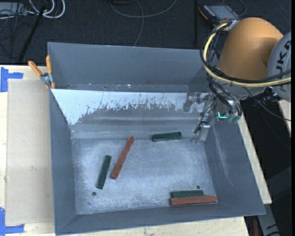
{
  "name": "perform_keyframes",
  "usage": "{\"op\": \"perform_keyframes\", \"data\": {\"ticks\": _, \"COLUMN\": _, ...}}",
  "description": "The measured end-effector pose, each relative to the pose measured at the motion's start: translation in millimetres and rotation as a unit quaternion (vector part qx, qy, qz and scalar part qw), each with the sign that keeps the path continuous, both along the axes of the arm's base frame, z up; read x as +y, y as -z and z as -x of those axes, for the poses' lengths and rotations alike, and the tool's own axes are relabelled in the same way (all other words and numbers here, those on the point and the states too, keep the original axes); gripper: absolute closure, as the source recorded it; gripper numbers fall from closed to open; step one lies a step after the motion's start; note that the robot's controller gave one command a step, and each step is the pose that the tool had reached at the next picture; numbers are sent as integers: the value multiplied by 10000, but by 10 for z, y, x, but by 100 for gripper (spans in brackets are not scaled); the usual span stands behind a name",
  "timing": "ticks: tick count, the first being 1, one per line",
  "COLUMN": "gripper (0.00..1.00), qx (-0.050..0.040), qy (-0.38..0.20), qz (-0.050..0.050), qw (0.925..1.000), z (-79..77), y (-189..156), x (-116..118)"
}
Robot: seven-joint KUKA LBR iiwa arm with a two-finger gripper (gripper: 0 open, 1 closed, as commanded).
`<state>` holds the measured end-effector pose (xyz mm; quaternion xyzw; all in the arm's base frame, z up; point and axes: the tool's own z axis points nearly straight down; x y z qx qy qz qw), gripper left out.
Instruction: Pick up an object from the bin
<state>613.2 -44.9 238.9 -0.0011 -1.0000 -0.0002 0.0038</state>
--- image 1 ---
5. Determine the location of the grey metal bin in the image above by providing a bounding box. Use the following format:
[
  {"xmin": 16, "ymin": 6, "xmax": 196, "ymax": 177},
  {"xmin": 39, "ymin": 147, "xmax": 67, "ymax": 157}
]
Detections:
[{"xmin": 47, "ymin": 42, "xmax": 266, "ymax": 236}]

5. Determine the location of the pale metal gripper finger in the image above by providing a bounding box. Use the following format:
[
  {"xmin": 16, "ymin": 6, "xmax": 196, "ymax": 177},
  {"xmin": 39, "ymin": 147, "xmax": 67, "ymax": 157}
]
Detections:
[
  {"xmin": 183, "ymin": 93, "xmax": 210, "ymax": 113},
  {"xmin": 190, "ymin": 121, "xmax": 211, "ymax": 144}
]

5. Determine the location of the red-brown flat block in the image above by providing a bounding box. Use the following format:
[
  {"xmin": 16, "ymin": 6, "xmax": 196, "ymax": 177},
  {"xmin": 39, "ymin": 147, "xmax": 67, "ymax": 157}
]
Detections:
[
  {"xmin": 110, "ymin": 135, "xmax": 135, "ymax": 180},
  {"xmin": 170, "ymin": 195, "xmax": 219, "ymax": 207}
]

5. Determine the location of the dark green flat block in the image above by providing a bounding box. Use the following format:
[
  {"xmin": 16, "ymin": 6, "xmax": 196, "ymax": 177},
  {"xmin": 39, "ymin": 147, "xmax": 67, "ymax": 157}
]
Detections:
[
  {"xmin": 169, "ymin": 189, "xmax": 206, "ymax": 199},
  {"xmin": 151, "ymin": 131, "xmax": 183, "ymax": 143},
  {"xmin": 95, "ymin": 154, "xmax": 113, "ymax": 190}
]

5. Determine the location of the pale flat board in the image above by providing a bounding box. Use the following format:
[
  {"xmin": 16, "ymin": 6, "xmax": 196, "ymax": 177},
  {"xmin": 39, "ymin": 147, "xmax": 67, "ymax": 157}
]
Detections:
[{"xmin": 5, "ymin": 79, "xmax": 55, "ymax": 226}]

